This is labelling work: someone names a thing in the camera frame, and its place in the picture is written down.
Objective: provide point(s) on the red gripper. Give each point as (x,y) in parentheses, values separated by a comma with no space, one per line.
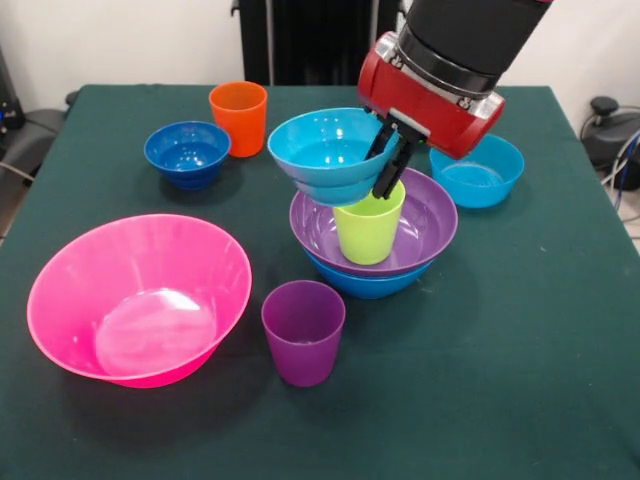
(425,100)

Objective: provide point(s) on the large blue bowl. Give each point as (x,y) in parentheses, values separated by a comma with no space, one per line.
(370,289)

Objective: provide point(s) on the purple cup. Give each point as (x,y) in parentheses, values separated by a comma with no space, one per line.
(302,350)

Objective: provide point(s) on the dark green tablecloth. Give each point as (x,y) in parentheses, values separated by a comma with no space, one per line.
(450,375)

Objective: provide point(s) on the large pink bowl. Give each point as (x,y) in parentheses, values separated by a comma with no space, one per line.
(140,300)

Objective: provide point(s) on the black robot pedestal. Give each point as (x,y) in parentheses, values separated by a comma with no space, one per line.
(310,40)

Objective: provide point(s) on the cyan ribbed bowl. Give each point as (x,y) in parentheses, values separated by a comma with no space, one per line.
(320,165)

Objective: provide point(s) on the large purple bowl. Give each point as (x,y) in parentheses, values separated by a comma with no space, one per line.
(430,225)

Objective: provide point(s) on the lime green cup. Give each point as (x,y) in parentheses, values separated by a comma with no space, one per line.
(367,235)

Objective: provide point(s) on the black equipment box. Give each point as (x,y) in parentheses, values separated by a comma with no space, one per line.
(7,115)

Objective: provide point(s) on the dark blue ribbed bowl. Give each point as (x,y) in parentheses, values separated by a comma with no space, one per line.
(187,155)

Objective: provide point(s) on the orange cup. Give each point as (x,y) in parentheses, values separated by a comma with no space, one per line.
(240,125)

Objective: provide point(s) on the translucent blue straight-sided bowl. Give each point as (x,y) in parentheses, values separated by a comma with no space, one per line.
(480,185)

